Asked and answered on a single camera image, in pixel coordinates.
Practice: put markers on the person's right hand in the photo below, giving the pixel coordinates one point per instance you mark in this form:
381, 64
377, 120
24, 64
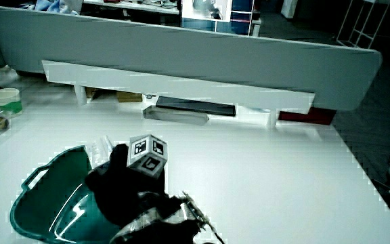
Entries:
120, 193

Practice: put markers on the grey flat case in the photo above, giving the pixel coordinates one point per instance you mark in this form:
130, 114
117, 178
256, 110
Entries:
174, 115

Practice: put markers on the brown cardboard box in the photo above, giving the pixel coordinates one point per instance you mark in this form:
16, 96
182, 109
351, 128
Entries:
129, 97

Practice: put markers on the white desk shelf riser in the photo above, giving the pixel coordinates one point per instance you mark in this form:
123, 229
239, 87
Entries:
168, 88

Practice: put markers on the black flat keyboard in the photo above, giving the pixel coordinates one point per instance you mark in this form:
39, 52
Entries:
195, 106

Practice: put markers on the grey desk partition panel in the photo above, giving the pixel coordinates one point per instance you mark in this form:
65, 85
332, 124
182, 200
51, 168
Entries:
168, 57

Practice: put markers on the white and green paper cup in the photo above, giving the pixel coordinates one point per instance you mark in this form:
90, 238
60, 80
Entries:
8, 100

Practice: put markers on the white framed poster board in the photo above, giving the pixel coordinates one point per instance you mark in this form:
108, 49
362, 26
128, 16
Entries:
206, 9

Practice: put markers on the red box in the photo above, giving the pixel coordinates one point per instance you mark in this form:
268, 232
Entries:
308, 116

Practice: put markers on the blue cabinet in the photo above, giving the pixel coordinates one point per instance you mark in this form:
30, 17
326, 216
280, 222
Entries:
240, 18

